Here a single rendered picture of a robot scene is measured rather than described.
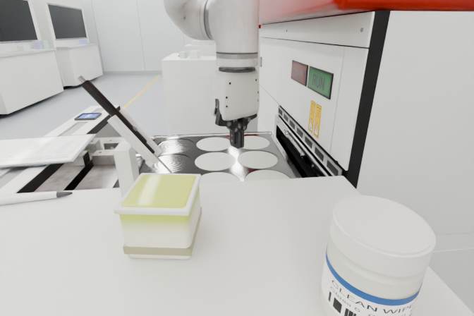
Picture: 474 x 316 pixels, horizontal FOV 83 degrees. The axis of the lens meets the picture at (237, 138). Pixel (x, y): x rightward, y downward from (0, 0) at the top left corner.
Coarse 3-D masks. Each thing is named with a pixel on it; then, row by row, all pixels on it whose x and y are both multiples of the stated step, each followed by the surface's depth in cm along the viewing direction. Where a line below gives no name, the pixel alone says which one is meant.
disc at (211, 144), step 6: (210, 138) 79; (216, 138) 79; (222, 138) 79; (198, 144) 75; (204, 144) 75; (210, 144) 75; (216, 144) 75; (222, 144) 75; (228, 144) 75; (210, 150) 71; (216, 150) 71
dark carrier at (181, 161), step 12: (168, 144) 75; (180, 144) 75; (192, 144) 75; (168, 156) 68; (180, 156) 68; (192, 156) 68; (276, 156) 68; (144, 168) 62; (156, 168) 62; (180, 168) 62; (192, 168) 62; (228, 168) 62; (240, 168) 62; (252, 168) 62; (276, 168) 62; (288, 168) 62; (240, 180) 57
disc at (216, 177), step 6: (204, 174) 59; (210, 174) 59; (216, 174) 59; (222, 174) 59; (228, 174) 59; (204, 180) 57; (210, 180) 57; (216, 180) 57; (222, 180) 57; (228, 180) 57; (234, 180) 57
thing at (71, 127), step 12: (96, 108) 88; (72, 120) 76; (96, 120) 76; (60, 132) 67; (72, 132) 68; (84, 132) 67; (0, 168) 49; (12, 168) 50; (24, 168) 50; (36, 168) 49; (0, 180) 46; (12, 180) 45; (24, 180) 45; (0, 192) 42; (12, 192) 42
